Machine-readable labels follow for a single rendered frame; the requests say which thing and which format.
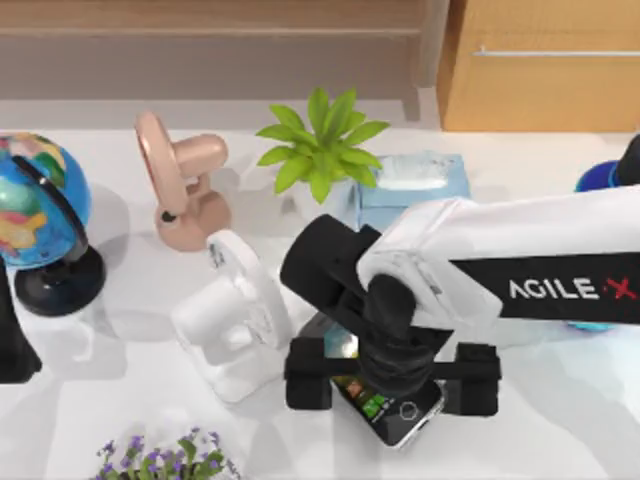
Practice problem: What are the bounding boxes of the black smartphone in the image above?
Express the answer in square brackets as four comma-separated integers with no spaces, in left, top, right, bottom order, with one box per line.
[298,309,447,450]

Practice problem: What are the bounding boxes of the white desk fan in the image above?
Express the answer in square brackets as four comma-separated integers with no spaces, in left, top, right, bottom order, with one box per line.
[170,228,292,404]

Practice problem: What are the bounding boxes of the purple flower plant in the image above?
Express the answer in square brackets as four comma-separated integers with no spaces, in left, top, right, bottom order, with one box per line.
[95,425,242,480]

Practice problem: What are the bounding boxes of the light blue tissue box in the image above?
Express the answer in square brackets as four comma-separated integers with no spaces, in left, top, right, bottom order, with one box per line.
[344,152,474,232]

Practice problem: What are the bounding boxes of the green leafy plant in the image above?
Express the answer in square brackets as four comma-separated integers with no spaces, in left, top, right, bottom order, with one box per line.
[254,87,391,205]

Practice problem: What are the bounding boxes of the pink desk fan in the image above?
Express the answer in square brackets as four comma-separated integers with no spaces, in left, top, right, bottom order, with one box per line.
[133,110,234,253]

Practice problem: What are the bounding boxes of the blue round object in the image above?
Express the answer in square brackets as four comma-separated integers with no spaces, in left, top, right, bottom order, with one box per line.
[566,158,640,334]

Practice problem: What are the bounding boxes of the wooden cupboard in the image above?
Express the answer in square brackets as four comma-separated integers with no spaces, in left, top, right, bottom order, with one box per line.
[436,0,640,134]

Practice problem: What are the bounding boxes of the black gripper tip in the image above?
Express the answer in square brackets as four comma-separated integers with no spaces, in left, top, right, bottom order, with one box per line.
[0,260,44,386]

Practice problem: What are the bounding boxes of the blue globe on black stand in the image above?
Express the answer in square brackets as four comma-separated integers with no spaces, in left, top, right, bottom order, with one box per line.
[0,131,107,317]

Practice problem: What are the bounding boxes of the wooden open shelves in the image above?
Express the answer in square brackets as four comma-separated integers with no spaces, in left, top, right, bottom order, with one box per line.
[0,0,442,103]

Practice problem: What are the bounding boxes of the long metal handle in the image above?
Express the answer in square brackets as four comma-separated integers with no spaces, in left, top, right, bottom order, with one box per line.
[471,45,640,58]

